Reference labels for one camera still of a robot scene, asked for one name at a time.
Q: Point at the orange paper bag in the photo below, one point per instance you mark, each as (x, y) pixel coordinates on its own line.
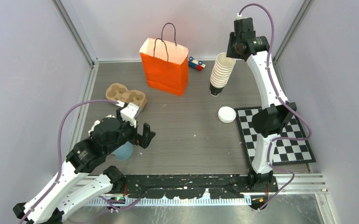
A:
(165, 64)

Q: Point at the white plastic cup lid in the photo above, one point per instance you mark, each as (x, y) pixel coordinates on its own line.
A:
(226, 114)

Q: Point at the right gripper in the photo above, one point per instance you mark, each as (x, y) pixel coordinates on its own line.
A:
(230, 52)

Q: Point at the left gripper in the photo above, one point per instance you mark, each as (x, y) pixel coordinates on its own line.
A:
(144, 140)

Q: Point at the cardboard cup carrier tray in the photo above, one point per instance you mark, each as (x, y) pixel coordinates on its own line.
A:
(119, 92)

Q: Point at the red blue toy car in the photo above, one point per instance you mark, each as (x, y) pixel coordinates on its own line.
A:
(195, 64)

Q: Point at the stack of white paper cups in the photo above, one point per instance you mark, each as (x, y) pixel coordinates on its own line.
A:
(220, 74)

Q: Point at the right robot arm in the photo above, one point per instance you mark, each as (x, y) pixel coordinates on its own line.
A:
(276, 111)

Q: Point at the blue plastic cup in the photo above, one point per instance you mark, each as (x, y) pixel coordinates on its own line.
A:
(123, 152)

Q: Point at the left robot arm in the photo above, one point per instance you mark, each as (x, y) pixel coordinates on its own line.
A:
(106, 137)

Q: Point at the black white checkerboard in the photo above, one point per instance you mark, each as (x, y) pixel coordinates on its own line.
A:
(286, 152)

